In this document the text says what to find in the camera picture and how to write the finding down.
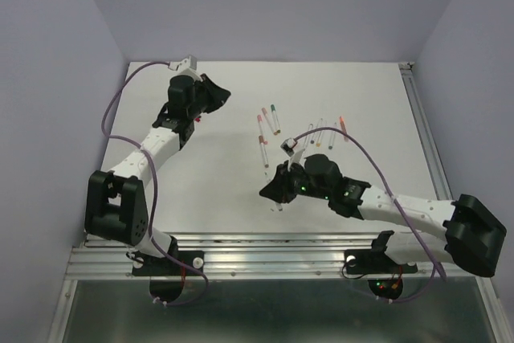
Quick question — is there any aluminium rail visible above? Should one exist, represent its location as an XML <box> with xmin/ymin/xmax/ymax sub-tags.
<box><xmin>398</xmin><ymin>63</ymin><xmax>453</xmax><ymax>200</ymax></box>
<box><xmin>49</xmin><ymin>234</ymin><xmax>498</xmax><ymax>342</ymax></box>

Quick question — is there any orange highlighter pen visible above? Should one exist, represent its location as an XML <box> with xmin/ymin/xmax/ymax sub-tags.
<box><xmin>339</xmin><ymin>116</ymin><xmax>349</xmax><ymax>142</ymax></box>

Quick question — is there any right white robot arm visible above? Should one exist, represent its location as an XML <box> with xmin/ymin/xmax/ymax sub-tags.
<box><xmin>259</xmin><ymin>154</ymin><xmax>507</xmax><ymax>277</ymax></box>

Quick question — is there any aluminium right side rail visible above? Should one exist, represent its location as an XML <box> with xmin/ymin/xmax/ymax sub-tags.
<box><xmin>398</xmin><ymin>63</ymin><xmax>453</xmax><ymax>200</ymax></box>

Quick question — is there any aluminium front rail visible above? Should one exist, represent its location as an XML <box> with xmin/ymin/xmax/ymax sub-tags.
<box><xmin>49</xmin><ymin>234</ymin><xmax>498</xmax><ymax>342</ymax></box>

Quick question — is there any brown cap marker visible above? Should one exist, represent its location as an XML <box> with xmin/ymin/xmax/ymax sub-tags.
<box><xmin>259</xmin><ymin>135</ymin><xmax>269</xmax><ymax>169</ymax></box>

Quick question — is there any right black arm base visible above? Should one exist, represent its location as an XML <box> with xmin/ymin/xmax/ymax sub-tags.
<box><xmin>341</xmin><ymin>231</ymin><xmax>418</xmax><ymax>301</ymax></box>

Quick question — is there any pink cap marker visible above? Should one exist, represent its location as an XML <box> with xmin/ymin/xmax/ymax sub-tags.
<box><xmin>257</xmin><ymin>114</ymin><xmax>266</xmax><ymax>143</ymax></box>

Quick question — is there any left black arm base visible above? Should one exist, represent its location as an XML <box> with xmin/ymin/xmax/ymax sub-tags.
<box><xmin>125</xmin><ymin>237</ymin><xmax>210</xmax><ymax>308</ymax></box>

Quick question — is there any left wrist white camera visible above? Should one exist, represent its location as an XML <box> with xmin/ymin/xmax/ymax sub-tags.
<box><xmin>168</xmin><ymin>55</ymin><xmax>198</xmax><ymax>72</ymax></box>

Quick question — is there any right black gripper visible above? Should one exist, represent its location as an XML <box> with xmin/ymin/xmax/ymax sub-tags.
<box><xmin>259</xmin><ymin>157</ymin><xmax>331</xmax><ymax>201</ymax></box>

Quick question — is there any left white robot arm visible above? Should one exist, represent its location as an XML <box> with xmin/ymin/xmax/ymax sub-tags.
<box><xmin>84</xmin><ymin>74</ymin><xmax>231</xmax><ymax>274</ymax></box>

